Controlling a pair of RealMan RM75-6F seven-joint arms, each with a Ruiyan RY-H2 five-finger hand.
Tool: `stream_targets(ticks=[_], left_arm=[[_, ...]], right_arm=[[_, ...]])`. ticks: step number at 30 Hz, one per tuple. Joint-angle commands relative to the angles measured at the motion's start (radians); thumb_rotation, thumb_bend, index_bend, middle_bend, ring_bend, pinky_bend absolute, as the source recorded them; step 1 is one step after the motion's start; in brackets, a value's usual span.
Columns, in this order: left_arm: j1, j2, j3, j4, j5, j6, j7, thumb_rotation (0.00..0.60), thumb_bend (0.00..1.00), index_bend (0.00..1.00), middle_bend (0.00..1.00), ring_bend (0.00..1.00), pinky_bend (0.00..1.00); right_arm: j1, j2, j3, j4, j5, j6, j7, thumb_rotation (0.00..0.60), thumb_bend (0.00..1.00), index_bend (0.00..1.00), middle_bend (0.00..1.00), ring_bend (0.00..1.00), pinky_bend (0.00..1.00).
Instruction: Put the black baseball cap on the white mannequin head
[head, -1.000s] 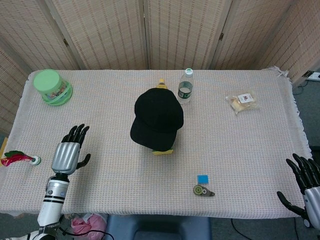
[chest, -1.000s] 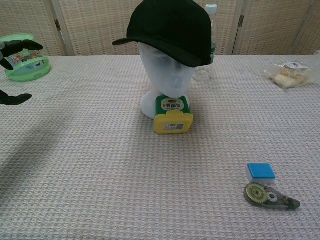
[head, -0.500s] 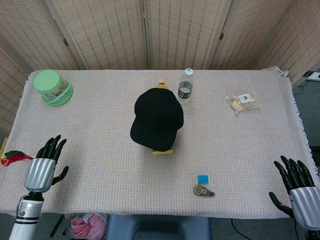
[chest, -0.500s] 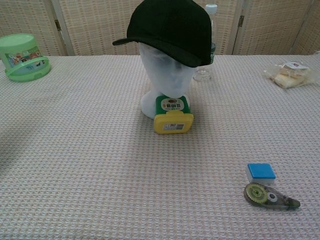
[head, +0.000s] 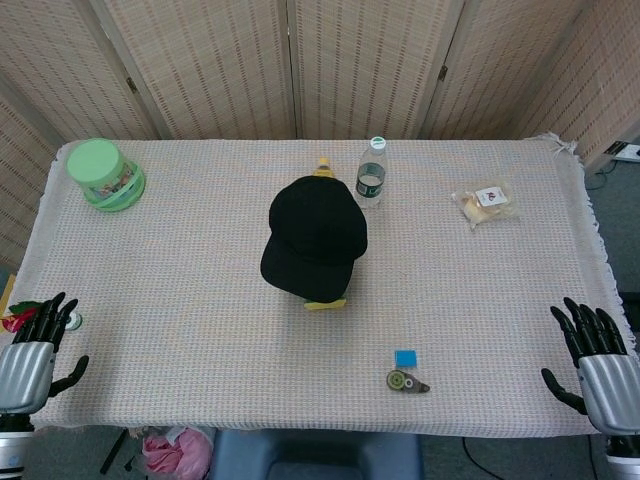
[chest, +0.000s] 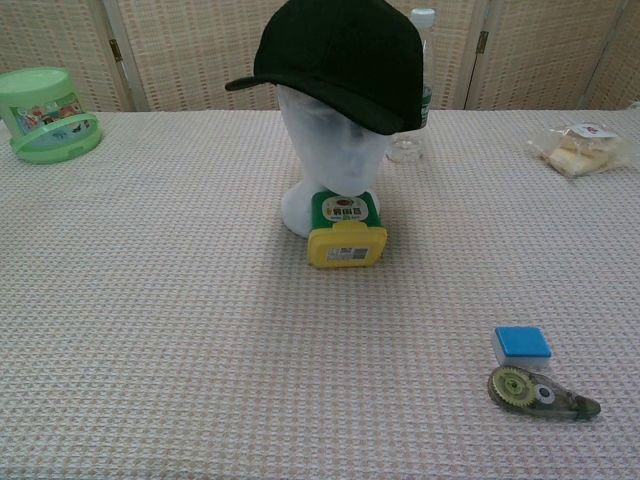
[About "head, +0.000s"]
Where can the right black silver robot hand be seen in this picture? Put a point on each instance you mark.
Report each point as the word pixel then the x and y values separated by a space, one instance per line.
pixel 612 390

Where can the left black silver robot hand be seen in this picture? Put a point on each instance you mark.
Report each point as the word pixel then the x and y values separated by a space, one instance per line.
pixel 25 375

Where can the black baseball cap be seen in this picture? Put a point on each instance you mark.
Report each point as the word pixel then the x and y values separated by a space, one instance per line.
pixel 315 240

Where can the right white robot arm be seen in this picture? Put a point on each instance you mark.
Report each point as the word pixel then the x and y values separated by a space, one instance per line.
pixel 625 460

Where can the red green feather shuttlecock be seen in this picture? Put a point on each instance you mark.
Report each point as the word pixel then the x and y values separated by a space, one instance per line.
pixel 17 312

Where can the yellow flat object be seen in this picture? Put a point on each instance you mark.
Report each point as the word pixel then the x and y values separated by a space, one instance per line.
pixel 6 295

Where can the black stick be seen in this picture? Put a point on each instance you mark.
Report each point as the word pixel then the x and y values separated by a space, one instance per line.
pixel 114 452

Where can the pink plastic bag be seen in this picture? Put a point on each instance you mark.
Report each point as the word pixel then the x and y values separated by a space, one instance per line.
pixel 175 452

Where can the woven beige tablecloth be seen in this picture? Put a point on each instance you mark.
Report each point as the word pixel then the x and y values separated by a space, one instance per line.
pixel 450 300

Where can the blue white eraser block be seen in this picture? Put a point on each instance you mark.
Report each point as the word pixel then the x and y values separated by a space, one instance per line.
pixel 406 359

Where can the correction tape dispenser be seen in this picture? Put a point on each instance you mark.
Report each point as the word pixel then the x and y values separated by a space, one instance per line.
pixel 400 381

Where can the green plastic bucket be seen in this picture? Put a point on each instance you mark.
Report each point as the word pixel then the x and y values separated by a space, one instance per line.
pixel 100 170

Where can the packaged bread snack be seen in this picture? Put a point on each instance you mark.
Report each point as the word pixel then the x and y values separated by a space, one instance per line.
pixel 485 202

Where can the white power strip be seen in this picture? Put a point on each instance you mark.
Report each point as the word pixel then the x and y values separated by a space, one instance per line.
pixel 625 151

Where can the green yellow plastic box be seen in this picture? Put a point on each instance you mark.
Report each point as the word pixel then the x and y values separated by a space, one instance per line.
pixel 325 306

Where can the blue chair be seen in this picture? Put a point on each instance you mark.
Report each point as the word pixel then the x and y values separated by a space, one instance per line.
pixel 315 455

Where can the clear water bottle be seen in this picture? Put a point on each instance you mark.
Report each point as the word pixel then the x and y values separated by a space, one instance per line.
pixel 371 180

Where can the bamboo folding screen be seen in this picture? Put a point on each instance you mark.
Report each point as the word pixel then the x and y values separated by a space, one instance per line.
pixel 210 65

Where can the yellow capped bottle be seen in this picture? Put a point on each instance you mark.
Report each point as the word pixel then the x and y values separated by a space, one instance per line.
pixel 324 167

